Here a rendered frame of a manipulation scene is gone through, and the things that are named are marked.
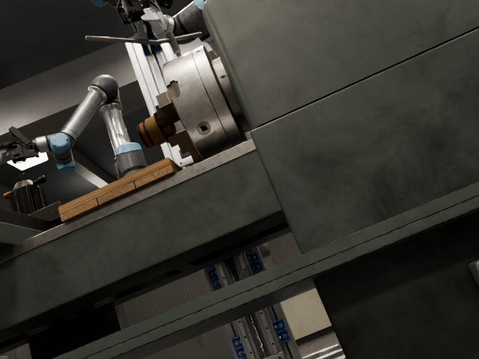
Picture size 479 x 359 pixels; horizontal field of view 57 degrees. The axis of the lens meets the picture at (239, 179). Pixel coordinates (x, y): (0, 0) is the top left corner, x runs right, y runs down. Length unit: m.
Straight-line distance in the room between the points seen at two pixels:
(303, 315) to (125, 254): 6.64
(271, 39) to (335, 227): 0.46
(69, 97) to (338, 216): 4.79
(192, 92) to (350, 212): 0.49
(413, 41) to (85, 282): 0.91
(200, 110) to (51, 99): 4.53
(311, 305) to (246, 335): 5.84
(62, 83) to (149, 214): 4.64
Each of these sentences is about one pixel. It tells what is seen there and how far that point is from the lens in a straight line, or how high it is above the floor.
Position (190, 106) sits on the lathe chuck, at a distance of 1.12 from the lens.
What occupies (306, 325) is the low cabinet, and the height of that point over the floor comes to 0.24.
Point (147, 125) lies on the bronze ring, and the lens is 1.26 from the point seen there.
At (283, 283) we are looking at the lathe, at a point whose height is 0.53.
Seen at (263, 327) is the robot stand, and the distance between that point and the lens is 1.81.
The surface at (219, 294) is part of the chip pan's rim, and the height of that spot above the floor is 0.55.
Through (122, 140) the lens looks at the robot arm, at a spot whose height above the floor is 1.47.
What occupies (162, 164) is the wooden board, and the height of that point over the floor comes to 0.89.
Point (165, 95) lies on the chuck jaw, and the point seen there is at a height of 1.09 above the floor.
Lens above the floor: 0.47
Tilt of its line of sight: 18 degrees up
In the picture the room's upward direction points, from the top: 22 degrees counter-clockwise
